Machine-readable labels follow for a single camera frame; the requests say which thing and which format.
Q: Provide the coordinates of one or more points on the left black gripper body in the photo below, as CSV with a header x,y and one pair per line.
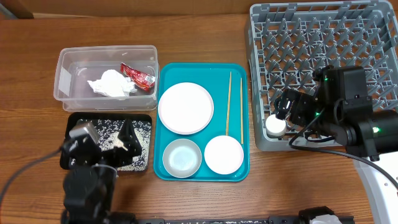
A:
x,y
115,158

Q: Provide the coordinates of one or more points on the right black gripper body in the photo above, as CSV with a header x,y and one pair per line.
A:
x,y
305,109

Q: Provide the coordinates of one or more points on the cream white cup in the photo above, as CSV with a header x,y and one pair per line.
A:
x,y
275,128

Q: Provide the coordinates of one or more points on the white rice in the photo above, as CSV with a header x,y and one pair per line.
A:
x,y
108,131

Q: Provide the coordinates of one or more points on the white napkin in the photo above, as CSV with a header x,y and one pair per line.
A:
x,y
113,84

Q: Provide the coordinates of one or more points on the red snack wrapper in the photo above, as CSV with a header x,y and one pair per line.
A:
x,y
143,80

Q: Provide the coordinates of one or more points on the grey bowl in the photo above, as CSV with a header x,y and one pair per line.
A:
x,y
182,158

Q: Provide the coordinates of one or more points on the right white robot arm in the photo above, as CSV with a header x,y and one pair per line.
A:
x,y
339,119

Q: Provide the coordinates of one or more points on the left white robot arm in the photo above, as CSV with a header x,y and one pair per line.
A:
x,y
89,186

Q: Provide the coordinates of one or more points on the black rectangular tray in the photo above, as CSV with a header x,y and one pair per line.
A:
x,y
73,118

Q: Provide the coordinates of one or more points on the right wooden chopstick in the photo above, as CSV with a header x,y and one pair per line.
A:
x,y
241,110

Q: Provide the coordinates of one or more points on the wooden chopstick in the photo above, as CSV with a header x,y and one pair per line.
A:
x,y
241,110
228,104

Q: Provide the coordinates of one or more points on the grey dish rack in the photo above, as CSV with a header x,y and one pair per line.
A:
x,y
286,42

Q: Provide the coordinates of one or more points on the left wooden chopstick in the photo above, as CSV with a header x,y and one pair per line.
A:
x,y
228,104

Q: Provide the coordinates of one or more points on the clear plastic bin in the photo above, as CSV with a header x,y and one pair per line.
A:
x,y
78,65

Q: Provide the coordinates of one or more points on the small pink bowl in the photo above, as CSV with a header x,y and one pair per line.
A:
x,y
224,155

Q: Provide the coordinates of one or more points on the teal plastic tray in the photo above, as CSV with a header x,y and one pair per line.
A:
x,y
214,77

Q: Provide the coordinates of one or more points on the large pink plate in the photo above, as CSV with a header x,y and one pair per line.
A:
x,y
185,108

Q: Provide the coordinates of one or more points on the cardboard box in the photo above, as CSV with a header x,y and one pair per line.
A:
x,y
29,9

